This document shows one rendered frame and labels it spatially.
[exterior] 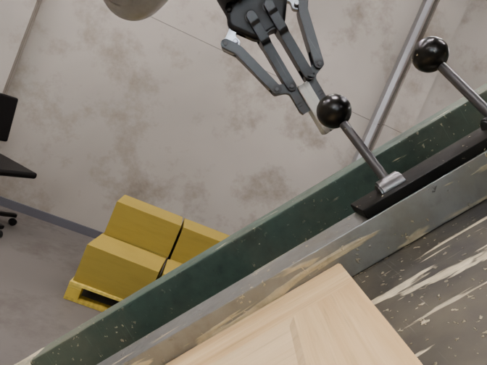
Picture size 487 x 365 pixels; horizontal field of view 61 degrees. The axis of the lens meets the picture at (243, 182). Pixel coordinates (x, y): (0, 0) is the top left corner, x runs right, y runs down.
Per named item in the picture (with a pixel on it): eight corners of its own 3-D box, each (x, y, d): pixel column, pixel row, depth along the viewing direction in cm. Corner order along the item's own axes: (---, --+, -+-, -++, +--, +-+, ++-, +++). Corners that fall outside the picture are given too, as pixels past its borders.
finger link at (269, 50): (254, 6, 51) (244, 13, 51) (298, 87, 52) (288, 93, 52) (254, 17, 55) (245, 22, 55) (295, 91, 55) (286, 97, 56)
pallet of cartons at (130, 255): (85, 262, 338) (114, 190, 334) (212, 305, 362) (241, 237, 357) (59, 304, 262) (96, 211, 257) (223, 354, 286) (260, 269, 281)
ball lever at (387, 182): (380, 210, 42) (311, 116, 48) (412, 191, 42) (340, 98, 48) (381, 199, 39) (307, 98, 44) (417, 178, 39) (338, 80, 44)
